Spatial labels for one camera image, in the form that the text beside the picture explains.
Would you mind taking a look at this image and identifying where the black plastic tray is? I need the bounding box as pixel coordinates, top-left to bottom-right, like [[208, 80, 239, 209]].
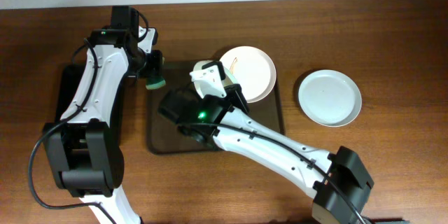
[[54, 63, 124, 146]]

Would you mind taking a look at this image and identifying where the green scrubbing sponge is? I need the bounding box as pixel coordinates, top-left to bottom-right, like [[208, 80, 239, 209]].
[[146, 64, 166, 90]]

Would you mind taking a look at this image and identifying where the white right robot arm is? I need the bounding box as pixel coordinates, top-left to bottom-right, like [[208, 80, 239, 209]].
[[157, 61, 374, 223]]

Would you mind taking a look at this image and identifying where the brown serving tray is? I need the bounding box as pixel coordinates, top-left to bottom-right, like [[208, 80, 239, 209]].
[[146, 61, 286, 155]]

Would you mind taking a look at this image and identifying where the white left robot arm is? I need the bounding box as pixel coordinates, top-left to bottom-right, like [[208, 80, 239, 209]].
[[39, 26, 165, 223]]

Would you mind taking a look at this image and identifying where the white plate top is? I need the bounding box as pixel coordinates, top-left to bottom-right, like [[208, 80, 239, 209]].
[[220, 46, 277, 103]]

